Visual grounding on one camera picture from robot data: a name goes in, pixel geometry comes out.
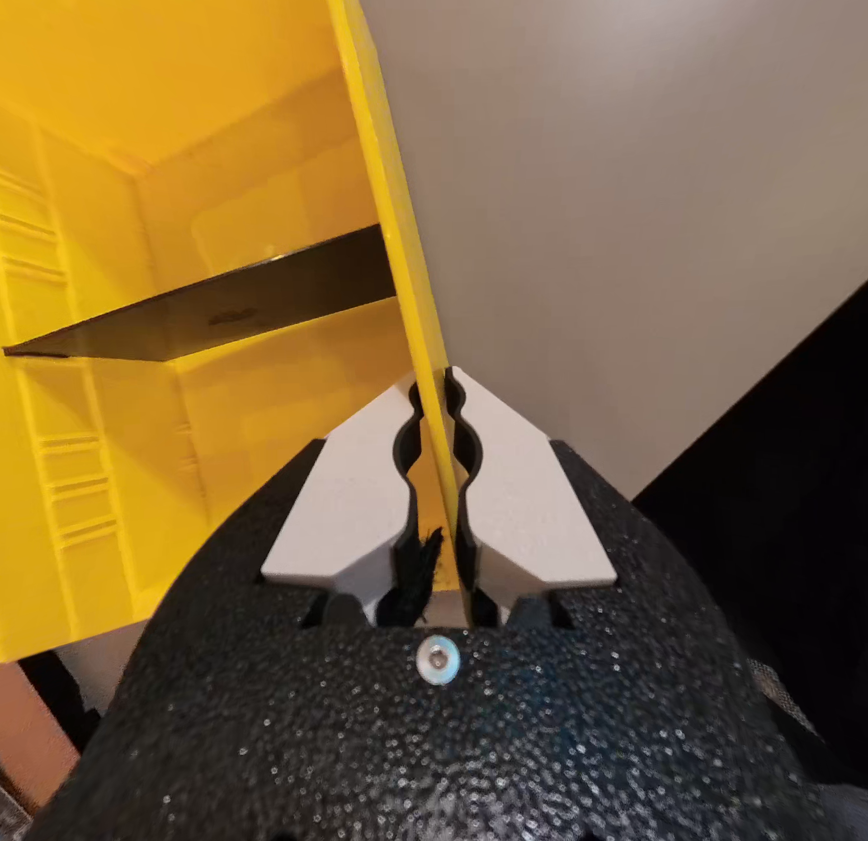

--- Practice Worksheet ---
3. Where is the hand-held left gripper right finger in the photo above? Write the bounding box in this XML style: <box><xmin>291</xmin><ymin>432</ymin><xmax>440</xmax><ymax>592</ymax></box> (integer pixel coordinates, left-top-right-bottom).
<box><xmin>442</xmin><ymin>365</ymin><xmax>619</xmax><ymax>621</ymax></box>

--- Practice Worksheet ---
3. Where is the yellow bin with black divider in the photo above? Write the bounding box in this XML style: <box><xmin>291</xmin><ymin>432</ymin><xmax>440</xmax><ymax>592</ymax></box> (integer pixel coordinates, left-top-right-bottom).
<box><xmin>0</xmin><ymin>0</ymin><xmax>463</xmax><ymax>664</ymax></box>

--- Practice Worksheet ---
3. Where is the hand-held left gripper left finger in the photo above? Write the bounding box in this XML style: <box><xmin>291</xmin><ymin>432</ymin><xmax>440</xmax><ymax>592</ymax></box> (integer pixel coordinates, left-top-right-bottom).
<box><xmin>259</xmin><ymin>372</ymin><xmax>428</xmax><ymax>621</ymax></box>

